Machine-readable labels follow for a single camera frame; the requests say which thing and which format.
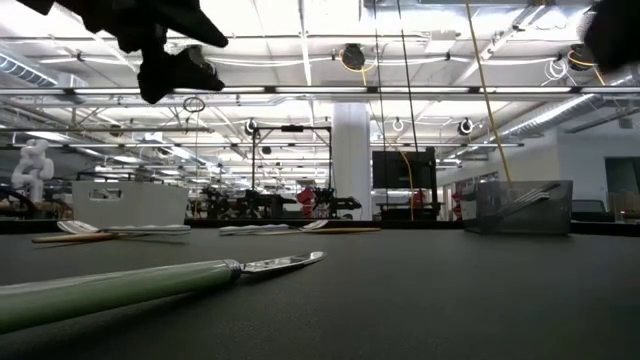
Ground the white plastic bin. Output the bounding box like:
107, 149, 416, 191
71, 180, 191, 229

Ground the black rig frame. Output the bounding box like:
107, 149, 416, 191
250, 124, 334, 194

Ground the long ceiling light strip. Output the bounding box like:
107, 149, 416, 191
0, 85, 640, 96

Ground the thin black cable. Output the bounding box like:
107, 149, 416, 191
372, 0, 390, 209

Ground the orange cable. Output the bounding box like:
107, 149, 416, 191
398, 148, 417, 222

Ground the white column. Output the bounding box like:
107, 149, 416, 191
331, 102, 373, 222

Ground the red object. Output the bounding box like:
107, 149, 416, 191
295, 185, 317, 207

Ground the wooden knife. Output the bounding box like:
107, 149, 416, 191
298, 227, 383, 236
31, 232, 129, 245

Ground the silver ventilation duct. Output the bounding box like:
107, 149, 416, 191
0, 49, 89, 89
492, 92, 601, 144

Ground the black mesh bin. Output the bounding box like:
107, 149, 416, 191
462, 179, 575, 236

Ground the hanging black cable loop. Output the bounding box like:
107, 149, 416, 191
181, 95, 207, 114

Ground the black monitor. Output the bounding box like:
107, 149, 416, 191
371, 147, 439, 191

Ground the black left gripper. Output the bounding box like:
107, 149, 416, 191
17, 0, 230, 106

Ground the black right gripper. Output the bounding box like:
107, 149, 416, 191
582, 0, 640, 73

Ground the green handled table knife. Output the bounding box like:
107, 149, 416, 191
0, 251, 327, 335

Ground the white humanoid robot figure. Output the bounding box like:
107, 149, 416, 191
10, 138, 55, 204

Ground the yellow cable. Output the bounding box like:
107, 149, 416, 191
464, 0, 514, 190

